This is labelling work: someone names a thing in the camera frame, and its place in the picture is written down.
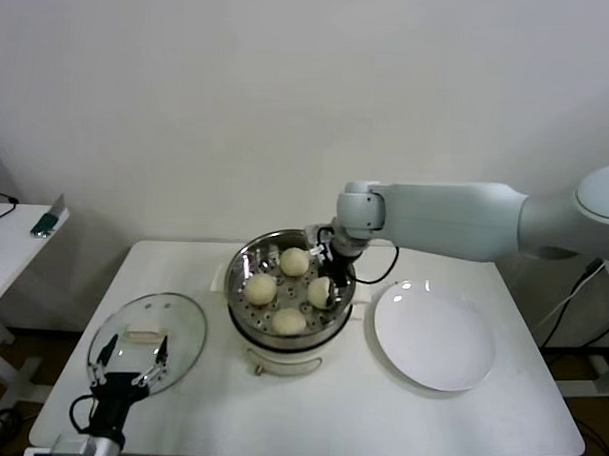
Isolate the white round plate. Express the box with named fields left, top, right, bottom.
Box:
left=371, top=278, right=499, bottom=395

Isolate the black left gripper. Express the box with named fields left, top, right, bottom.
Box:
left=86, top=332, right=171, bottom=434

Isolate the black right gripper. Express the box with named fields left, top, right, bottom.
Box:
left=314, top=245, right=358, bottom=310

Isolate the green handled scraper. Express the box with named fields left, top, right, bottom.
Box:
left=32, top=193, right=70, bottom=240

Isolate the black cable on side table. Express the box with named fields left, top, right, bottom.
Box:
left=0, top=191, right=22, bottom=223

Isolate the perforated steel steamer basket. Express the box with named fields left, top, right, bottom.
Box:
left=208, top=228, right=374, bottom=347

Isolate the white side table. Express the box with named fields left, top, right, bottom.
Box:
left=0, top=201, right=74, bottom=416

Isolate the black power cable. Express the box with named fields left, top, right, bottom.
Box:
left=543, top=275, right=609, bottom=351

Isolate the white steamed baozi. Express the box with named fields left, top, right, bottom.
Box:
left=306, top=277, right=334, bottom=310
left=280, top=246, right=310, bottom=278
left=244, top=274, right=279, bottom=308
left=271, top=306, right=307, bottom=337

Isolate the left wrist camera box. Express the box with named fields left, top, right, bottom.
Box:
left=23, top=431, right=98, bottom=456

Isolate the glass lid with white handle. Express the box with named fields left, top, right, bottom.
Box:
left=86, top=289, right=209, bottom=397

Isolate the white electric cooking pot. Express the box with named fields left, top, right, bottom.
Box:
left=226, top=297, right=369, bottom=381

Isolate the white power cable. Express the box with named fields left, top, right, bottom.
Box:
left=539, top=268, right=604, bottom=332

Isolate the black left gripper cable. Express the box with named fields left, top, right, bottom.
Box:
left=69, top=394, right=100, bottom=432

